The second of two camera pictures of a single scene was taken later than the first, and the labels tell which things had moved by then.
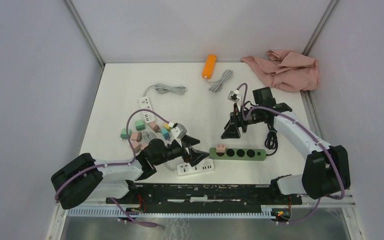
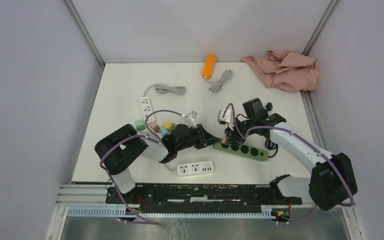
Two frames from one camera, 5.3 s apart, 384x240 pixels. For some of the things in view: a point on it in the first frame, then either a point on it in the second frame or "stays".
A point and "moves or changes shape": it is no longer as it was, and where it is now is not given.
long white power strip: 186,169 stays
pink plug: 220,147 moves or changes shape
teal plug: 166,133 stays
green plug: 140,125 stays
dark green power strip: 239,154 moves or changes shape
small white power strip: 145,104 stays
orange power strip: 209,66 stays
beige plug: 154,126 stays
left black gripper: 196,156 to 204,138
